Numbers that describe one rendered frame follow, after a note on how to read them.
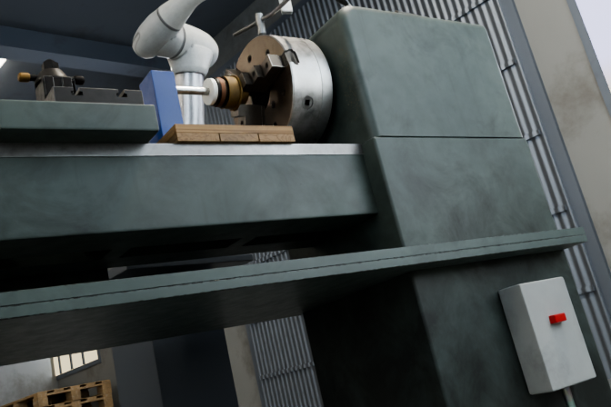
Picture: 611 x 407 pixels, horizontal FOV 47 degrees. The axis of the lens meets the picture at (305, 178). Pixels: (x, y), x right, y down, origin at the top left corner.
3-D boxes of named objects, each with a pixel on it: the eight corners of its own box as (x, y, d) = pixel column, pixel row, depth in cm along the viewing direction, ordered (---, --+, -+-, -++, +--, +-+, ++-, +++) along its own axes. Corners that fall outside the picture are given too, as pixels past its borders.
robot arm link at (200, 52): (154, 243, 239) (200, 243, 257) (187, 240, 230) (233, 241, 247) (154, 25, 250) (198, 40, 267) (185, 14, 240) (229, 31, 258)
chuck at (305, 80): (269, 167, 202) (250, 67, 209) (333, 129, 177) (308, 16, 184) (242, 168, 197) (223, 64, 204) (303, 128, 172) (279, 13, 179)
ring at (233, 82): (231, 85, 190) (201, 84, 184) (247, 69, 183) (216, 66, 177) (238, 116, 187) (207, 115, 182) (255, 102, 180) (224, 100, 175)
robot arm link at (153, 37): (151, -1, 233) (181, 10, 243) (119, 33, 241) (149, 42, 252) (163, 29, 228) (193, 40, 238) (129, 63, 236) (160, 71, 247)
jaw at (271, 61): (272, 80, 189) (293, 50, 180) (277, 94, 186) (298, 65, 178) (235, 77, 182) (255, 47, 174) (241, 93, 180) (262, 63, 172)
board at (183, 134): (226, 193, 192) (224, 180, 194) (295, 141, 165) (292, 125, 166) (120, 198, 175) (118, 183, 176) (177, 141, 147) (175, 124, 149)
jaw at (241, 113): (275, 104, 188) (276, 149, 187) (265, 107, 192) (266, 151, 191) (239, 104, 181) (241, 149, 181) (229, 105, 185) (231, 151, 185)
